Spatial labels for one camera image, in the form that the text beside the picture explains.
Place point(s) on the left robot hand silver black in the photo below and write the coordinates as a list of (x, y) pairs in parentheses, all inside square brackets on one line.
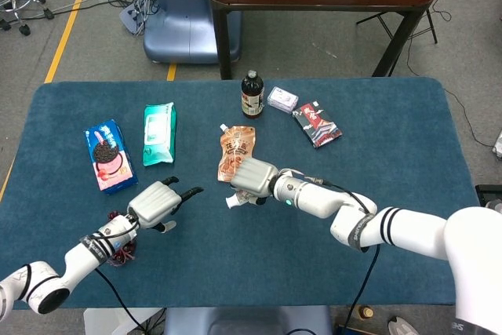
[(151, 203)]

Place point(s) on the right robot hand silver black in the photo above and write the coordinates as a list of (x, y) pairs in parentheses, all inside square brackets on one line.
[(255, 178)]

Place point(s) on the white tube with cap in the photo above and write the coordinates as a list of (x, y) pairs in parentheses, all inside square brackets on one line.
[(233, 202)]

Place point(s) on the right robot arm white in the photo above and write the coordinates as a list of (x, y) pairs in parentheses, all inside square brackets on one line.
[(408, 229)]

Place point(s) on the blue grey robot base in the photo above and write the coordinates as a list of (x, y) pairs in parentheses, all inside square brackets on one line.
[(247, 321)]

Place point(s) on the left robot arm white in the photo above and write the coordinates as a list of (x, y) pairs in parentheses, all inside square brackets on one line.
[(78, 258)]

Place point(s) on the orange spout pouch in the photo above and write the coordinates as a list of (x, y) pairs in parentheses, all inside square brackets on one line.
[(235, 146)]

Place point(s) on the red grape bunch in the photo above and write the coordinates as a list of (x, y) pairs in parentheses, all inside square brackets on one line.
[(125, 253)]

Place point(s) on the blue cookie box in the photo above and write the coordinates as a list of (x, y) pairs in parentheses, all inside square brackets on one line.
[(110, 158)]

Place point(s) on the green wet wipes pack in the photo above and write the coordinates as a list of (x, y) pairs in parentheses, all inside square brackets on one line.
[(158, 135)]

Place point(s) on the black red printed box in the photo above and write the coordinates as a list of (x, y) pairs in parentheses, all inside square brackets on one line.
[(317, 125)]

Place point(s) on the dark drink bottle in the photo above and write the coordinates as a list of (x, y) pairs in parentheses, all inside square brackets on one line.
[(252, 95)]

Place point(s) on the small white purple packet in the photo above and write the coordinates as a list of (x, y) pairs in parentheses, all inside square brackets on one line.
[(282, 98)]

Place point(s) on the blue table cloth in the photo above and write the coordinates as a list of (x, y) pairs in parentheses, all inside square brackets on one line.
[(235, 264)]

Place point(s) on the white panel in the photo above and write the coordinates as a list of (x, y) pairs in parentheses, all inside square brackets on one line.
[(106, 321)]

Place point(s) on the blue grey machine body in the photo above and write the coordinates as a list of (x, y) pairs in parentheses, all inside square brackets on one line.
[(176, 25)]

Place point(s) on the small yellow cap bottle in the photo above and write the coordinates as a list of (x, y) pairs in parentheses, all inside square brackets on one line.
[(365, 312)]

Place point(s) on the grey power strip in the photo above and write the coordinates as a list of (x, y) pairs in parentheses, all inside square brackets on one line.
[(131, 17)]

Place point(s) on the grey sneaker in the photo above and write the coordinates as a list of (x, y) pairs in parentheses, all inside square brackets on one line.
[(404, 327), (495, 205)]

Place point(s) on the black floor box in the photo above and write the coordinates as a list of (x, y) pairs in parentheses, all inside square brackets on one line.
[(486, 194)]

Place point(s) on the black tripod stand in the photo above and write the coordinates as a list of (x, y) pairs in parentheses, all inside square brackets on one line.
[(431, 25)]

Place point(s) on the white plug adapter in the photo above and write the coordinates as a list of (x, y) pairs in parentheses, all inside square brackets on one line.
[(498, 150)]

